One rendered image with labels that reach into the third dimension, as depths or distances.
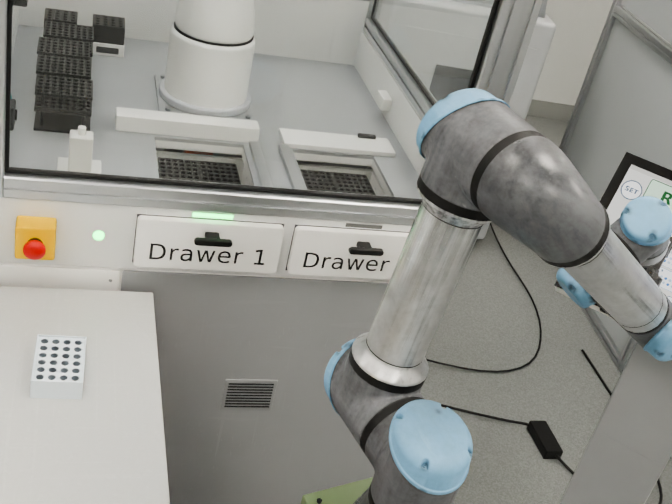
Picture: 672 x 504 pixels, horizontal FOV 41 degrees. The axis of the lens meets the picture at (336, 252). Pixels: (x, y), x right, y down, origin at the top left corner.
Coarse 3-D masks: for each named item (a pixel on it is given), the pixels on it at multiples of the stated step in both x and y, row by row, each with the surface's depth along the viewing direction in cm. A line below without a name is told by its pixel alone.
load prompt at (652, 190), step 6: (654, 180) 179; (648, 186) 179; (654, 186) 179; (660, 186) 178; (666, 186) 178; (648, 192) 179; (654, 192) 178; (660, 192) 178; (666, 192) 178; (660, 198) 178; (666, 198) 177
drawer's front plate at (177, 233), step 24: (144, 216) 176; (144, 240) 177; (168, 240) 178; (192, 240) 179; (240, 240) 182; (264, 240) 183; (144, 264) 180; (168, 264) 181; (192, 264) 183; (216, 264) 184; (240, 264) 185; (264, 264) 186
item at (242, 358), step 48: (96, 288) 183; (144, 288) 185; (192, 288) 188; (240, 288) 191; (288, 288) 193; (336, 288) 196; (384, 288) 199; (192, 336) 195; (240, 336) 198; (288, 336) 200; (336, 336) 203; (192, 384) 202; (240, 384) 205; (288, 384) 208; (192, 432) 210; (240, 432) 214; (288, 432) 217; (336, 432) 220; (192, 480) 219; (240, 480) 223; (288, 480) 226; (336, 480) 230
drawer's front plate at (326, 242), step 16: (304, 240) 185; (320, 240) 186; (336, 240) 187; (352, 240) 188; (368, 240) 188; (384, 240) 189; (400, 240) 190; (304, 256) 187; (320, 256) 188; (336, 256) 189; (352, 256) 190; (368, 256) 191; (384, 256) 192; (288, 272) 189; (304, 272) 190; (320, 272) 190; (336, 272) 191; (352, 272) 192; (368, 272) 193; (384, 272) 194
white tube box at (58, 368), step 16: (48, 336) 160; (64, 336) 161; (80, 336) 162; (48, 352) 157; (64, 352) 158; (80, 352) 159; (32, 368) 153; (48, 368) 154; (64, 368) 155; (80, 368) 155; (32, 384) 150; (48, 384) 151; (64, 384) 152; (80, 384) 152
